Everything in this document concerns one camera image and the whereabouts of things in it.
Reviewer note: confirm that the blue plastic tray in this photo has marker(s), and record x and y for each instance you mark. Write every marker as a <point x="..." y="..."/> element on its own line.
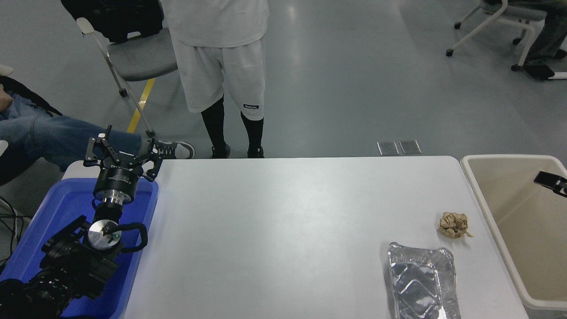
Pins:
<point x="62" y="204"/>

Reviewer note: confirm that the crumpled tan paper ball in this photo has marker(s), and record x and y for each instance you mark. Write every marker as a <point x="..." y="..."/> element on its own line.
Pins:
<point x="454" y="224"/>

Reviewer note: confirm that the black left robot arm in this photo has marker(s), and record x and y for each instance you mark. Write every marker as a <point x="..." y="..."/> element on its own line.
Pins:
<point x="75" y="266"/>

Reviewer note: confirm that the large pale bin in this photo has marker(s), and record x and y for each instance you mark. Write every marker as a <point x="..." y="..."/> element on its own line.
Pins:
<point x="518" y="230"/>

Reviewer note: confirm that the silver floor plate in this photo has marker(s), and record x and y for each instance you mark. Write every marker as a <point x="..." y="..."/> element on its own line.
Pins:
<point x="410" y="147"/>
<point x="388" y="148"/>

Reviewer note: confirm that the silver foil tray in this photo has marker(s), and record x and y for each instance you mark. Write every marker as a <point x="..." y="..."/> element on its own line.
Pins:
<point x="421" y="283"/>

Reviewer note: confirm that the person's hand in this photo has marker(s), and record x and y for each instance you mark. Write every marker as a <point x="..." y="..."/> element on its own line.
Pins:
<point x="4" y="98"/>

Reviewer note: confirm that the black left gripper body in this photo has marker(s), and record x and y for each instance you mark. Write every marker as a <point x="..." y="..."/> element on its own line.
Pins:
<point x="116" y="179"/>

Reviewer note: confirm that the seated person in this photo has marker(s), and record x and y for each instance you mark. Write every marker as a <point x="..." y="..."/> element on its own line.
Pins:
<point x="549" y="40"/>
<point x="66" y="137"/>

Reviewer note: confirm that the white wheeled chair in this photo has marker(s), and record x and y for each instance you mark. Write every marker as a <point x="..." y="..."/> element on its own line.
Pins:
<point x="496" y="17"/>

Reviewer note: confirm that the white floor bar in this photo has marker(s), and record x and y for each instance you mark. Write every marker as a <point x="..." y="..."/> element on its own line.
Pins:
<point x="559" y="75"/>

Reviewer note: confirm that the black jacket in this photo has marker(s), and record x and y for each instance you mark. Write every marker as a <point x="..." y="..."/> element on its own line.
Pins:
<point x="115" y="17"/>

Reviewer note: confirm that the standing person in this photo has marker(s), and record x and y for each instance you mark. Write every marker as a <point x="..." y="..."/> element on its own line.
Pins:
<point x="217" y="48"/>

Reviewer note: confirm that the grey chair with white frame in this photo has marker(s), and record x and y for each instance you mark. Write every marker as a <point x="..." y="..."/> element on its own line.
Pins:
<point x="141" y="57"/>

